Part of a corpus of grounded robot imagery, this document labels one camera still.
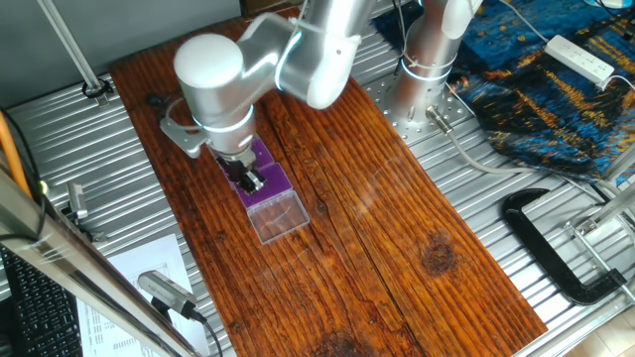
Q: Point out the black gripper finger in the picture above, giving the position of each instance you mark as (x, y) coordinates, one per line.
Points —
(245, 187)
(257, 181)

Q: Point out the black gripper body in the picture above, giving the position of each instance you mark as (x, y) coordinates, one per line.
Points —
(235, 168)

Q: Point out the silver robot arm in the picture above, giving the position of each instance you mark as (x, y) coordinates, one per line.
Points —
(208, 89)

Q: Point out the purple pipette tip box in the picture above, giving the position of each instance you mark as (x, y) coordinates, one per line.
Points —
(263, 154)
(278, 188)

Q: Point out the brown wooden board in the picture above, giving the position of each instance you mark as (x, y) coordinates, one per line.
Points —
(347, 223)

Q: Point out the printed white paper sheet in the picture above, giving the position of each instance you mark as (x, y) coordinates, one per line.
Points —
(149, 258)

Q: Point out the orange tube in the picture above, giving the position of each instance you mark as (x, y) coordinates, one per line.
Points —
(9, 149)

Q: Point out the black keyboard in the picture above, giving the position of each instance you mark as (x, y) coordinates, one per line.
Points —
(39, 317)

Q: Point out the black C-clamp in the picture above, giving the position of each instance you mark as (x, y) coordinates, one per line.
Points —
(538, 250)

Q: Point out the blue starry patterned cloth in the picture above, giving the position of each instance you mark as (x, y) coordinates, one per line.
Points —
(546, 114)

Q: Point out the white power strip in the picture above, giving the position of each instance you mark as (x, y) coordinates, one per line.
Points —
(578, 58)

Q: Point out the thin metal rod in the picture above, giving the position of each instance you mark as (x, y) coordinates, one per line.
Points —
(595, 256)

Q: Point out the aluminium profile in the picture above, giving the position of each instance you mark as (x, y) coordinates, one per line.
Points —
(610, 205)

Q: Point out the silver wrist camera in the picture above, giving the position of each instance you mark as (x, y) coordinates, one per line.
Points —
(181, 139)

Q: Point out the silver depth camera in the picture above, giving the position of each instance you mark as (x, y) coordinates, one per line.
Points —
(166, 292)
(78, 201)

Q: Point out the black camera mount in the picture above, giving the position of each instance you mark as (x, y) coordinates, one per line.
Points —
(87, 232)

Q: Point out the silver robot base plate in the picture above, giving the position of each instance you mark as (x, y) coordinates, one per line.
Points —
(412, 133)

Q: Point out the aluminium frame bar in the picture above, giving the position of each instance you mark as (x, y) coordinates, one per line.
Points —
(74, 265)

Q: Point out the thin aluminium post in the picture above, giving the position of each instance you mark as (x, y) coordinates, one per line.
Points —
(70, 44)

